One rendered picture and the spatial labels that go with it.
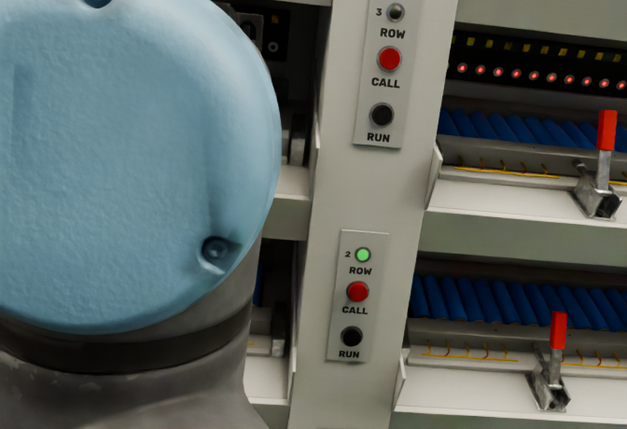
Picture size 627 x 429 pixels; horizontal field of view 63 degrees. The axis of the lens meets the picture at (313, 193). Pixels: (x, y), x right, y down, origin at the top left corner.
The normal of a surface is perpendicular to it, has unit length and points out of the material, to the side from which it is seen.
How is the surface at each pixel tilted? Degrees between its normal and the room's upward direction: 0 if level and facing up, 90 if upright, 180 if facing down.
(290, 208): 111
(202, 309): 91
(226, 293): 92
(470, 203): 21
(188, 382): 92
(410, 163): 90
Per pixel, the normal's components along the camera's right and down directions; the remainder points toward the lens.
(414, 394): 0.11, -0.81
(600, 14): 0.01, 0.58
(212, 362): 0.80, 0.25
